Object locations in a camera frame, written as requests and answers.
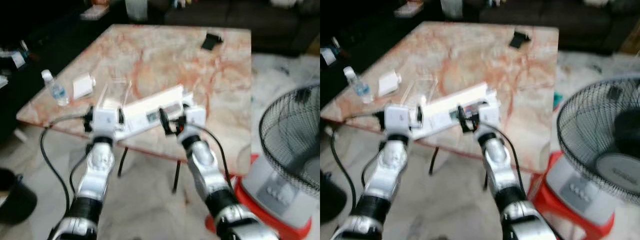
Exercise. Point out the cardboard box with label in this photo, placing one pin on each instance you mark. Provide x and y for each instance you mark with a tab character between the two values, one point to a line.
150	107
445	106

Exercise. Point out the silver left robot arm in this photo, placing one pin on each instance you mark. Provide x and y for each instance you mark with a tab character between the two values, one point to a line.
387	167
95	167

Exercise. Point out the black round rubbish bin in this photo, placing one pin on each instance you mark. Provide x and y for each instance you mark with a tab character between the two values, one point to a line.
332	197
17	200

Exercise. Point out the clear plastic container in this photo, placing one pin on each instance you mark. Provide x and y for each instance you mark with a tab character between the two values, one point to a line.
114	92
419	90

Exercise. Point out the small white carton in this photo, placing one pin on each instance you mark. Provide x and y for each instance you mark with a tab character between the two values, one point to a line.
389	83
83	86

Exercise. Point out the pink marble table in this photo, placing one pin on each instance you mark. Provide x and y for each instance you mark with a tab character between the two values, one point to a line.
165	65
470	60

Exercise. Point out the clear plastic water bottle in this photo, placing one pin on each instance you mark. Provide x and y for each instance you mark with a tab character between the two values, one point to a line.
56	90
358	86

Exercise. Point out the small black flat object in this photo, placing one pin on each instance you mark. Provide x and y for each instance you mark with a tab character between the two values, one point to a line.
212	42
520	39

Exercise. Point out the pink flat book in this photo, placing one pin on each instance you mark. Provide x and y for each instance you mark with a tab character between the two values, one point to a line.
95	12
409	10

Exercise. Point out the white paper item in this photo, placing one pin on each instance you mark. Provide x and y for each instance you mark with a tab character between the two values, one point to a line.
19	59
329	55

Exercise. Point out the translucent white cup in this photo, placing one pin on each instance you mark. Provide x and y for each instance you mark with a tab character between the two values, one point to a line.
451	8
136	9

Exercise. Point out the grey fan with black grille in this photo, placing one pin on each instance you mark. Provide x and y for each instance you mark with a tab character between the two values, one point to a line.
600	140
290	135

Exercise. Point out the dark sofa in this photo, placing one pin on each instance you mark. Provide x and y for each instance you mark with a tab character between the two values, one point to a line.
550	20
240	20

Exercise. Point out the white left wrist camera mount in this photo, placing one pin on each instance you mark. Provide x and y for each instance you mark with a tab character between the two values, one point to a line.
398	117
106	120

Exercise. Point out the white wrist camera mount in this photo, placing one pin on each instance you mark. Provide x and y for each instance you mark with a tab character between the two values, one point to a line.
490	114
106	120
398	117
195	116

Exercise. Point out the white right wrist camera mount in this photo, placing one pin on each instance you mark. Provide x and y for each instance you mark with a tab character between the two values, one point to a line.
490	114
195	116

